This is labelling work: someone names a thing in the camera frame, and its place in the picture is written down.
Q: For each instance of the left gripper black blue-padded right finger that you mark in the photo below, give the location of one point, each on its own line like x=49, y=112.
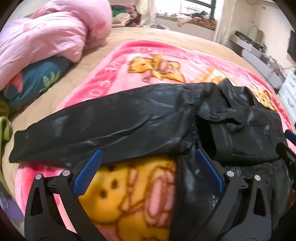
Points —
x=242, y=211

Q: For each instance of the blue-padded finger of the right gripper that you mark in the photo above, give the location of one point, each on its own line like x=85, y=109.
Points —
x=290, y=136

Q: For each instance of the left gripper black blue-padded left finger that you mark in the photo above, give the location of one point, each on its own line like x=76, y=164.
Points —
x=53, y=211

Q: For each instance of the black leather jacket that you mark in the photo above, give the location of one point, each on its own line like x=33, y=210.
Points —
x=161, y=120

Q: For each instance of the clothes on window sill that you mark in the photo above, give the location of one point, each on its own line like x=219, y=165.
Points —
x=201, y=18

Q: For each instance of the pile of folded clothes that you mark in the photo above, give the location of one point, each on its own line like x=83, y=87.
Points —
x=125, y=15

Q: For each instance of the white drawer cabinet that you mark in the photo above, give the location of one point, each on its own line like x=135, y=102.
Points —
x=287, y=94

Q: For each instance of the pink cartoon fleece blanket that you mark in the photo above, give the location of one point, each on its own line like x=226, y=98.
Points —
x=138, y=196

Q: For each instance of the black flat television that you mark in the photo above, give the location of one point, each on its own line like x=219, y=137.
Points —
x=292, y=45

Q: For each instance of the grey white vanity desk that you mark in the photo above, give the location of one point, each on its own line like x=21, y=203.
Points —
x=255, y=58

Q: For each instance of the white curtain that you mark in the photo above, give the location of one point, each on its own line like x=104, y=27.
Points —
x=223, y=22

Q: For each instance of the dark teal floral pillow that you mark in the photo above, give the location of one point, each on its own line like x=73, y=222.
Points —
x=34, y=80

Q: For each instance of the pink quilted comforter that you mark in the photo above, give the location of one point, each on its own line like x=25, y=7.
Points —
x=65, y=28

